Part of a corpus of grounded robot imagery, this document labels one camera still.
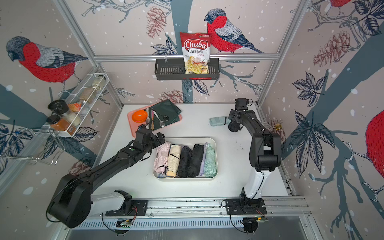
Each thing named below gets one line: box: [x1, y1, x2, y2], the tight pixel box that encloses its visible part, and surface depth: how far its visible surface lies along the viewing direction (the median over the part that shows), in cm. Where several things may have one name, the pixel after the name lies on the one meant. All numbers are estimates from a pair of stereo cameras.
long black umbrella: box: [177, 146, 192, 178], surface depth 82 cm
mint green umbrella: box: [204, 143, 217, 178], surface depth 85 cm
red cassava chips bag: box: [180, 32, 212, 74], surface depth 85 cm
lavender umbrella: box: [200, 142, 209, 176], surface depth 83 cm
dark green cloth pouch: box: [154, 99, 182, 130], surface depth 116 cm
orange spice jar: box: [46, 114, 70, 131], surface depth 61 cm
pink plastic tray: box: [127, 107, 183, 138], surface depth 109 cm
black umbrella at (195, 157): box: [187, 143, 205, 178], surface depth 83 cm
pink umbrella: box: [154, 141, 171, 173], surface depth 83 cm
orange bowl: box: [132, 110, 148, 123], surface depth 111 cm
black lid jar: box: [47, 99, 69, 115], surface depth 63 cm
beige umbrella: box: [166, 144, 182, 177], surface depth 82 cm
